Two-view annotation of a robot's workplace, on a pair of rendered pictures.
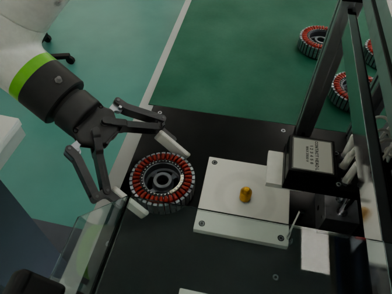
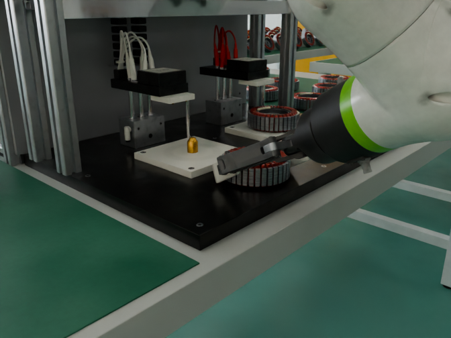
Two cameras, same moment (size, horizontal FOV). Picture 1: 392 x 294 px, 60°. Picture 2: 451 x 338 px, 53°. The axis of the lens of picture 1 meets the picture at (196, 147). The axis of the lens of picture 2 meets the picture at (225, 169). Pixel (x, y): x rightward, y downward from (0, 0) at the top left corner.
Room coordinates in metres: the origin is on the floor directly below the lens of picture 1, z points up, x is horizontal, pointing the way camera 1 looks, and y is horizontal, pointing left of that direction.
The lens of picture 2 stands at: (0.94, 0.37, 1.03)
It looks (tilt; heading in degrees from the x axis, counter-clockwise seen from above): 20 degrees down; 211
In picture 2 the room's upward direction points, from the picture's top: straight up
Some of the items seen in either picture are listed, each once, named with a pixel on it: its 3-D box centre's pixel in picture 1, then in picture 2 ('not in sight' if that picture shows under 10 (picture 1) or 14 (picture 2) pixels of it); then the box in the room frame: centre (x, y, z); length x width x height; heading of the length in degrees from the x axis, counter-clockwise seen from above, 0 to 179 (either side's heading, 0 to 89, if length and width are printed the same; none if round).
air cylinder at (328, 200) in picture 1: (335, 207); (142, 129); (0.27, -0.23, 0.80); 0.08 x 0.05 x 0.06; 169
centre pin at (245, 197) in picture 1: (245, 193); (192, 144); (0.30, -0.08, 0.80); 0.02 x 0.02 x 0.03
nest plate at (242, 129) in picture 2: not in sight; (272, 129); (0.06, -0.04, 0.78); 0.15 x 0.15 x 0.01; 79
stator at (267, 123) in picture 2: not in sight; (273, 118); (0.06, -0.04, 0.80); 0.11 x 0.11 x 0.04
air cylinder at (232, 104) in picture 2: not in sight; (224, 109); (0.03, -0.18, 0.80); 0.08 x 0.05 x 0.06; 169
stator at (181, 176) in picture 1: (163, 182); (255, 165); (0.32, 0.06, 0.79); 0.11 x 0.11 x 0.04
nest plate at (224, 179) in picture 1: (244, 199); (192, 154); (0.30, -0.08, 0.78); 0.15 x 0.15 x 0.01; 79
